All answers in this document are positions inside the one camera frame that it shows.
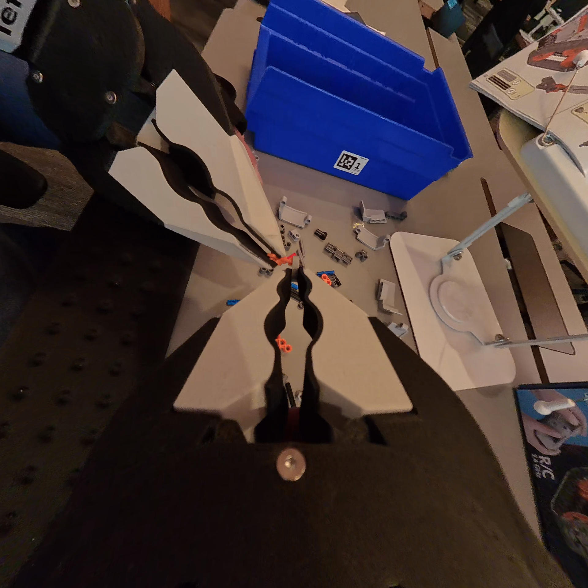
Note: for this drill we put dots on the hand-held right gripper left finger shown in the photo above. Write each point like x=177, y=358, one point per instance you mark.
x=225, y=367

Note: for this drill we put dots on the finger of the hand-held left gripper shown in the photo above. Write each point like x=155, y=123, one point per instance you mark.
x=156, y=188
x=206, y=138

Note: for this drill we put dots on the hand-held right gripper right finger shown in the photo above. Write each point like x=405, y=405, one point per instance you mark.
x=358, y=367

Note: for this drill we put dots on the light grey curved panel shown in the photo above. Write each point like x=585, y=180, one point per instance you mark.
x=370, y=236
x=294, y=213
x=398, y=329

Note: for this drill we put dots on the small orange connector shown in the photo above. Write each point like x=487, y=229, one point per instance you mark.
x=278, y=259

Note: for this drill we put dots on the person's left forearm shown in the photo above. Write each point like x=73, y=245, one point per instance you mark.
x=18, y=105

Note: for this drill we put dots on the person's left hand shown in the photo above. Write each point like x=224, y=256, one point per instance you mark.
x=246, y=149

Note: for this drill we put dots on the long black axle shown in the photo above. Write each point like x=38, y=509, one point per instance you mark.
x=290, y=395

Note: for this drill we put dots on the light grey boxy panel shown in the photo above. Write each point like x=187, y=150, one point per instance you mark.
x=388, y=294

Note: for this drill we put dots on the dark grey pin block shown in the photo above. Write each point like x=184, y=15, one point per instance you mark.
x=336, y=280

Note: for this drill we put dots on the orange two-hole block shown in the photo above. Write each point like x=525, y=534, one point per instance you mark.
x=325, y=279

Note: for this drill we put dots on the dark grey double connector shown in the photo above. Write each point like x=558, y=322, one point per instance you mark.
x=265, y=271

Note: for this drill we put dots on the white book stand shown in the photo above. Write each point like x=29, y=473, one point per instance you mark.
x=422, y=285

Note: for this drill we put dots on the dark grey double cross block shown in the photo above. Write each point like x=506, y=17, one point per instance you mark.
x=338, y=254

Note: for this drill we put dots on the short dark grey angled beam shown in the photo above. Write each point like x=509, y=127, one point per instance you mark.
x=282, y=234

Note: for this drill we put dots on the blue storage bin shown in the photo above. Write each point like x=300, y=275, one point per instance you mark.
x=344, y=115

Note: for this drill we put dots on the light grey panel with holes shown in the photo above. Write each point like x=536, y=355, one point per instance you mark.
x=372, y=215

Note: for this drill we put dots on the black dimpled pad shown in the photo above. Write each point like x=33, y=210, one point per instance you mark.
x=69, y=367

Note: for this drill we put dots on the dark grey straight beam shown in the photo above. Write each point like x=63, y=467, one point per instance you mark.
x=396, y=215

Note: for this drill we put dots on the printed toy box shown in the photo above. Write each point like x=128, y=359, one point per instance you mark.
x=560, y=482

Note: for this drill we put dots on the dark teal container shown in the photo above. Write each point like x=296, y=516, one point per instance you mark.
x=448, y=18

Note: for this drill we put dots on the instruction booklet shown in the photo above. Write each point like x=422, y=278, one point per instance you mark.
x=519, y=78

